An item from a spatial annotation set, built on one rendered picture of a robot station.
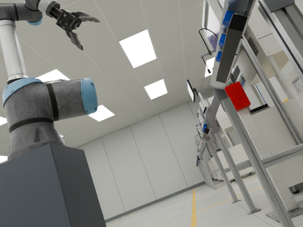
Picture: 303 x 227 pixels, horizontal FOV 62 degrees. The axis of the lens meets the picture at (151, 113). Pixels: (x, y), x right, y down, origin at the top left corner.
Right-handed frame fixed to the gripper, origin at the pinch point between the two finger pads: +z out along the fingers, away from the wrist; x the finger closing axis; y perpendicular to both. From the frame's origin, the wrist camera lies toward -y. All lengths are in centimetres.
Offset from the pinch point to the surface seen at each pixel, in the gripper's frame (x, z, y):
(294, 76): 38, 82, 1
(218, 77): 19, 51, 27
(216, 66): 22, 51, 13
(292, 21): 36, 48, 63
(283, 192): -9, 127, -11
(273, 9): 36, 44, 62
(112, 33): -32, -62, -323
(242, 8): 36, 41, 46
